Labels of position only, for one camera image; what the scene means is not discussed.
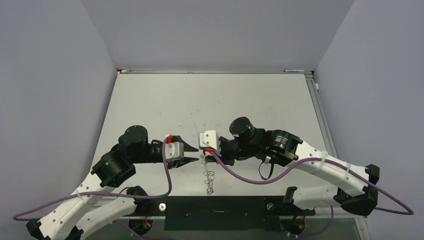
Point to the aluminium rear rail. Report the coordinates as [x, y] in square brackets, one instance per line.
[173, 71]

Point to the aluminium rail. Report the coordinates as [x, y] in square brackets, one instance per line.
[319, 111]
[173, 71]

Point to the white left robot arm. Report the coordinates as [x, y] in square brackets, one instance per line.
[93, 204]

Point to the pen on rear rail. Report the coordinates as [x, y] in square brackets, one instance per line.
[294, 71]

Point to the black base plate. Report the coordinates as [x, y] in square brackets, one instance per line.
[218, 213]

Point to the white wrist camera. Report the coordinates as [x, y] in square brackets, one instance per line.
[209, 140]
[174, 148]

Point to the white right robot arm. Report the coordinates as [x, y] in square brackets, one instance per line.
[348, 186]

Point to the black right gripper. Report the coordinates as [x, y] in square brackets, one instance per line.
[224, 159]

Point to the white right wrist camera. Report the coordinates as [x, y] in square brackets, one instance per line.
[209, 140]

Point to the aluminium right rail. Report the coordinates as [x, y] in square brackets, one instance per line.
[319, 111]

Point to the metal disc with keyrings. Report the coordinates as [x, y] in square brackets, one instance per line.
[210, 177]

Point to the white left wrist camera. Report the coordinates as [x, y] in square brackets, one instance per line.
[174, 148]

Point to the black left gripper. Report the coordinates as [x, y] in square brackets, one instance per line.
[180, 161]

